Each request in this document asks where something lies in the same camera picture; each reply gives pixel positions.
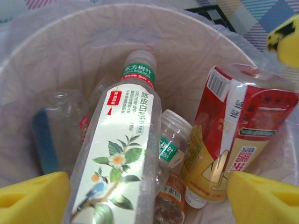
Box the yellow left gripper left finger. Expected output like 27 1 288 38
0 171 71 224

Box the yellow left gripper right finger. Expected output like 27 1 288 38
228 171 299 224

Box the clear bottle dark blue label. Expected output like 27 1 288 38
31 90 91 175

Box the red-gold label drink bottle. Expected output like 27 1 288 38
181 64 299 210

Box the amber orange small bottle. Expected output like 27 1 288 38
153 172 187 224

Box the clear bottle flower bird label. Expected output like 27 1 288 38
63 50 170 224

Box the small clear bottle green label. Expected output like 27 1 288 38
157 109 193 173

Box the pink translucent bin liner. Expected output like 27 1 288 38
0 0 299 224

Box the beige plastic bin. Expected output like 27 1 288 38
0 3 257 182

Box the black white checkerboard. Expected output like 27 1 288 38
183 3 237 33

